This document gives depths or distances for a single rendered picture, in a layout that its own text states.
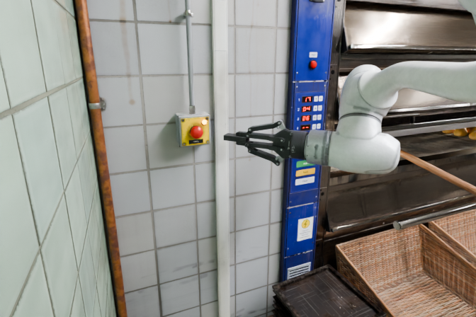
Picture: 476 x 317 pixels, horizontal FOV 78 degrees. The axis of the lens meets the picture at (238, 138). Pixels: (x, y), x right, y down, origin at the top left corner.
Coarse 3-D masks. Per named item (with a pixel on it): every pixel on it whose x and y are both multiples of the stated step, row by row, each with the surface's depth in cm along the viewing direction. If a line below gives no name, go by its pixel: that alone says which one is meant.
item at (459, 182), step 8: (400, 152) 136; (408, 160) 134; (416, 160) 130; (424, 168) 127; (432, 168) 123; (440, 176) 121; (448, 176) 118; (456, 184) 115; (464, 184) 113; (472, 192) 110
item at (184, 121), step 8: (200, 112) 96; (176, 120) 93; (184, 120) 89; (192, 120) 90; (200, 120) 91; (208, 120) 92; (176, 128) 95; (184, 128) 90; (208, 128) 93; (176, 136) 96; (184, 136) 91; (208, 136) 94; (184, 144) 91; (192, 144) 92; (200, 144) 94
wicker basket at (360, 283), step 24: (360, 240) 138; (384, 240) 144; (408, 240) 150; (432, 240) 147; (336, 264) 134; (360, 264) 139; (384, 264) 144; (408, 264) 150; (432, 264) 148; (456, 264) 137; (360, 288) 122; (384, 288) 143; (408, 288) 143; (432, 288) 143; (456, 288) 138; (408, 312) 130; (432, 312) 130; (456, 312) 130
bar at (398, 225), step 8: (472, 200) 108; (448, 208) 102; (456, 208) 102; (464, 208) 103; (472, 208) 105; (416, 216) 97; (424, 216) 97; (432, 216) 98; (440, 216) 99; (448, 216) 101; (400, 224) 93; (408, 224) 94; (416, 224) 95
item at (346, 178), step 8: (448, 152) 161; (456, 152) 161; (464, 152) 161; (472, 152) 161; (424, 160) 149; (432, 160) 149; (440, 160) 151; (448, 160) 154; (456, 160) 156; (464, 160) 159; (400, 168) 142; (408, 168) 144; (416, 168) 146; (336, 176) 128; (344, 176) 129; (352, 176) 131; (360, 176) 133; (368, 176) 135; (376, 176) 137; (336, 184) 129
